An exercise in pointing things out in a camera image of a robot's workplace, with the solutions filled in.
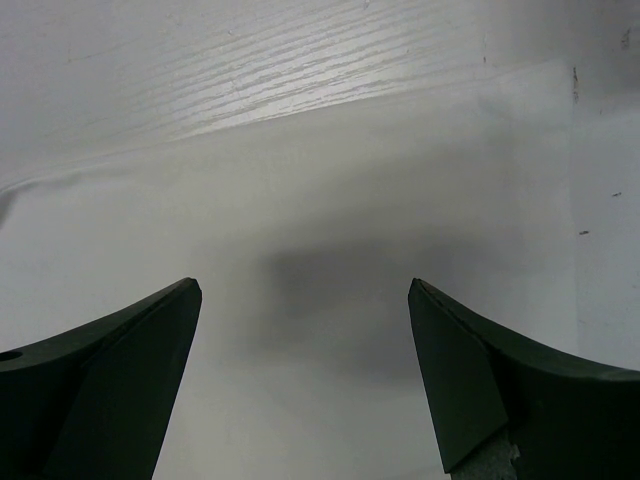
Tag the white t shirt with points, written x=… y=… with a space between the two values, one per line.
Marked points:
x=304 y=234

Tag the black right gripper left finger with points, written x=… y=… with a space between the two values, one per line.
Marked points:
x=95 y=402

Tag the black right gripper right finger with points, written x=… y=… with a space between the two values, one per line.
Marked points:
x=504 y=406

